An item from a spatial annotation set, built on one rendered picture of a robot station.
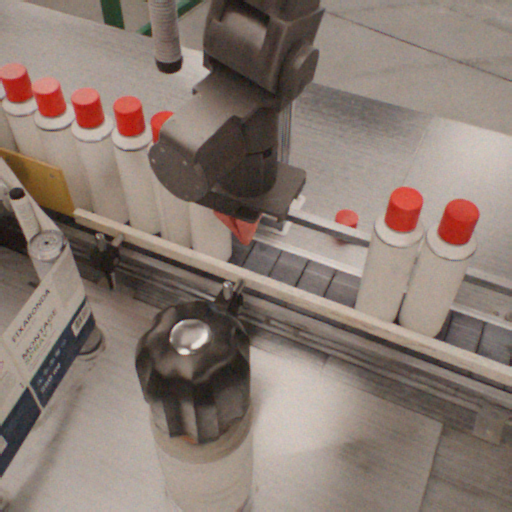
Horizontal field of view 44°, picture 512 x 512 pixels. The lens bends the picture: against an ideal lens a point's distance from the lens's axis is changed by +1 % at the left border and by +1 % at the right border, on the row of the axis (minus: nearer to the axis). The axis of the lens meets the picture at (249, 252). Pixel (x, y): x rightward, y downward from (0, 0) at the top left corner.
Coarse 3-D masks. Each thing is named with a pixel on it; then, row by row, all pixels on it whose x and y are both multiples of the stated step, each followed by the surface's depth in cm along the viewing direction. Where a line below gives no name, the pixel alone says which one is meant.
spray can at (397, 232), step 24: (408, 192) 63; (384, 216) 66; (408, 216) 63; (384, 240) 65; (408, 240) 65; (384, 264) 68; (408, 264) 68; (360, 288) 75; (384, 288) 71; (384, 312) 75
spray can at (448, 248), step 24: (456, 216) 61; (432, 240) 65; (456, 240) 63; (432, 264) 66; (456, 264) 65; (408, 288) 73; (432, 288) 68; (456, 288) 69; (408, 312) 74; (432, 312) 72; (432, 336) 76
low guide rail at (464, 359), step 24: (96, 216) 84; (144, 240) 82; (192, 264) 81; (216, 264) 79; (264, 288) 78; (288, 288) 77; (336, 312) 75; (360, 312) 75; (384, 336) 74; (408, 336) 73; (456, 360) 72; (480, 360) 71
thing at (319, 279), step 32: (64, 224) 89; (128, 224) 88; (160, 256) 84; (256, 256) 84; (288, 256) 84; (320, 288) 81; (352, 288) 81; (320, 320) 79; (448, 320) 78; (480, 320) 78; (416, 352) 75; (480, 352) 75
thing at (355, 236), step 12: (288, 216) 78; (300, 216) 78; (312, 216) 78; (312, 228) 78; (324, 228) 77; (336, 228) 77; (348, 228) 77; (348, 240) 77; (360, 240) 76; (468, 276) 73; (480, 276) 72; (492, 276) 72; (492, 288) 72; (504, 288) 72
